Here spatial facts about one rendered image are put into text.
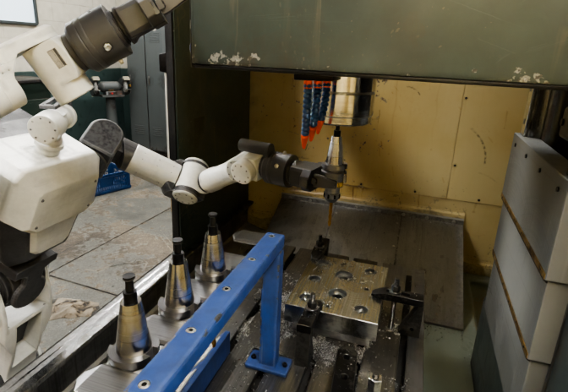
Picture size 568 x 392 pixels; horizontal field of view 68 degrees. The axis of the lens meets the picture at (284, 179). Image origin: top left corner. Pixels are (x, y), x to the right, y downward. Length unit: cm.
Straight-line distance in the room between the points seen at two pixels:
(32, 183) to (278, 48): 63
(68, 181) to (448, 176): 157
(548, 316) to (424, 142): 126
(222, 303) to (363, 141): 149
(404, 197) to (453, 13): 151
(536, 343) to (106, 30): 92
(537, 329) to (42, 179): 104
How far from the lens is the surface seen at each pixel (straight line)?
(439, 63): 67
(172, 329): 65
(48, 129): 107
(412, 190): 209
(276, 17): 71
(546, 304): 90
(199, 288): 73
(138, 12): 76
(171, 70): 156
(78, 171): 115
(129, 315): 57
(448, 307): 184
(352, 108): 94
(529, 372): 98
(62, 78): 80
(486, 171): 208
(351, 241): 199
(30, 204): 109
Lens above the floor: 160
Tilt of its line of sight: 17 degrees down
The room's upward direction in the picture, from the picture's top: 3 degrees clockwise
